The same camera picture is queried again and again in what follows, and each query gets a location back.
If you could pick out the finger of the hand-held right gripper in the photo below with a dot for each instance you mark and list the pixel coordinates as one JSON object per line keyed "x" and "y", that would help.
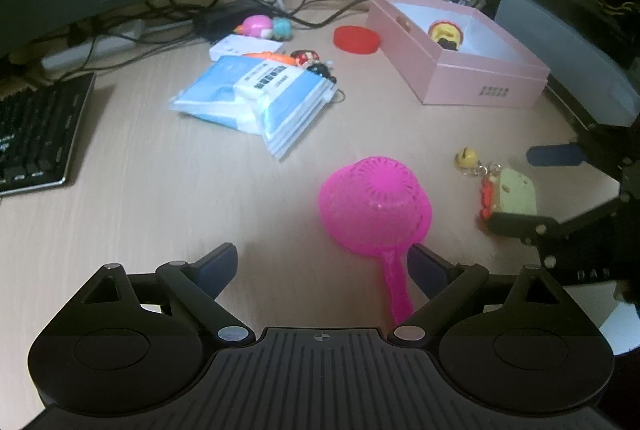
{"x": 520, "y": 225}
{"x": 552, "y": 155}

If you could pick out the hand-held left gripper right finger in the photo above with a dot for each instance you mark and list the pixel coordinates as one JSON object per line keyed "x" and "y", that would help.
{"x": 425, "y": 269}

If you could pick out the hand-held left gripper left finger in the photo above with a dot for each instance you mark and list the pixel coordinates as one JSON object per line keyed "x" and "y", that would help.
{"x": 220, "y": 266}

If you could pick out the pink plastic strainer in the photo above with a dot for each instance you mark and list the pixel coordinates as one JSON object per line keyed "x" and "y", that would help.
{"x": 372, "y": 205}

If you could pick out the pink cardboard box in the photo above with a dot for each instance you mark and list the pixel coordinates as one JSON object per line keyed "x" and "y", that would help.
{"x": 450, "y": 75}

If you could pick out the yellow red figurine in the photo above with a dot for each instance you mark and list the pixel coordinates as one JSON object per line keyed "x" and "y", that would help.
{"x": 446, "y": 35}

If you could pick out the face mask pack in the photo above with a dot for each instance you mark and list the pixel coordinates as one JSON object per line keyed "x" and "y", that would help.
{"x": 290, "y": 105}

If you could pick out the blue wet wipes pack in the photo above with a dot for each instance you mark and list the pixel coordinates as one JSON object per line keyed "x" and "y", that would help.
{"x": 215, "y": 90}

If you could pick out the orange stick toy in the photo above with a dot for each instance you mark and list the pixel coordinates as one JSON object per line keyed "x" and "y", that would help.
{"x": 270, "y": 56}

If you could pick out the black doll figurine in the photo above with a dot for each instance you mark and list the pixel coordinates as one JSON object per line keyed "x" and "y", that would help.
{"x": 319, "y": 70}

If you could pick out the white usb adapter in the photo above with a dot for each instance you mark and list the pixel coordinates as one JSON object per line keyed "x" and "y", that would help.
{"x": 247, "y": 46}

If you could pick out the red haired doll figurine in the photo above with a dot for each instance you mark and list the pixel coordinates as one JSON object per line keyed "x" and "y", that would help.
{"x": 305, "y": 57}

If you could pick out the red round lid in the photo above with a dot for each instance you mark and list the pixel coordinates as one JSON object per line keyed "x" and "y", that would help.
{"x": 356, "y": 40}

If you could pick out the pink round toy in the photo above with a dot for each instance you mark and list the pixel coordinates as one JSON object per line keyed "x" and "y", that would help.
{"x": 256, "y": 27}

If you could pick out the teal round toy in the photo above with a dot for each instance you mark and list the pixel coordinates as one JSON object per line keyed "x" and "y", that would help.
{"x": 281, "y": 29}

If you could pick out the wooden desktop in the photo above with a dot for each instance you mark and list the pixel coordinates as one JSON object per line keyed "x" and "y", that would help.
{"x": 150, "y": 210}

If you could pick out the computer case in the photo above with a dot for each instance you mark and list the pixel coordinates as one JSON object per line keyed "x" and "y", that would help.
{"x": 565, "y": 10}

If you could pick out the black keyboard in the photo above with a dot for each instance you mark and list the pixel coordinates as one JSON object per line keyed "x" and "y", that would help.
{"x": 35, "y": 135}

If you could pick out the black power adapter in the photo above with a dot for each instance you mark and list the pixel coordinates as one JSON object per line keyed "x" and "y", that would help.
{"x": 217, "y": 20}

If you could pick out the white power strip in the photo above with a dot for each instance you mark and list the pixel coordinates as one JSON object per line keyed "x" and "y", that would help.
{"x": 95, "y": 48}

